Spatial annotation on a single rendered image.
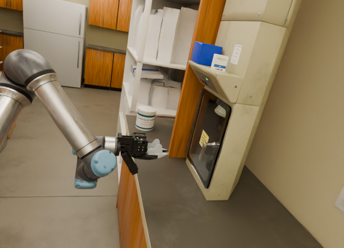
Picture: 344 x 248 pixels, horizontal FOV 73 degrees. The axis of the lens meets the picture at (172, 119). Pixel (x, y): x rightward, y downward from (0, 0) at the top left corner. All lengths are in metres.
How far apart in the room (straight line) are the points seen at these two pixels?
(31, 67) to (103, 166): 0.36
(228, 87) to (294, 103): 0.51
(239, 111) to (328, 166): 0.46
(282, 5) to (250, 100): 0.35
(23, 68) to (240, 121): 0.77
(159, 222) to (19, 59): 0.73
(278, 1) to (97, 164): 0.80
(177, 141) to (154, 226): 0.55
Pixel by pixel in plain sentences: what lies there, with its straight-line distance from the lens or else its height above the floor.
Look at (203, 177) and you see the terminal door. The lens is 1.12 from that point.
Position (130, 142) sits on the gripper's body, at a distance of 0.91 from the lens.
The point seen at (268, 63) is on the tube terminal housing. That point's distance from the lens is 0.96.
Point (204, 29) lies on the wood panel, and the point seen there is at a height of 1.66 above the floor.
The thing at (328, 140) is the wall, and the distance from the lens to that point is 1.19.
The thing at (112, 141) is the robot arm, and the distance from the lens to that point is 0.90.
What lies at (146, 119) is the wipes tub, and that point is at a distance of 1.61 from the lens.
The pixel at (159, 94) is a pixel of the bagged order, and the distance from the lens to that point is 2.18.
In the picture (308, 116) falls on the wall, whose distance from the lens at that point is 1.26.
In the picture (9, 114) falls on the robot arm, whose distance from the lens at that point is 0.88.
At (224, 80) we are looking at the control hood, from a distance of 0.88.
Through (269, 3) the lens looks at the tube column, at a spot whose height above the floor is 1.77.
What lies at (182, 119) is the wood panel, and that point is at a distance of 1.29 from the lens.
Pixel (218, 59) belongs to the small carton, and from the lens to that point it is 0.95.
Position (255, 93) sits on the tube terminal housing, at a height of 1.46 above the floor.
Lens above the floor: 1.61
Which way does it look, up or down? 20 degrees down
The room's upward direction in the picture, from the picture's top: 12 degrees clockwise
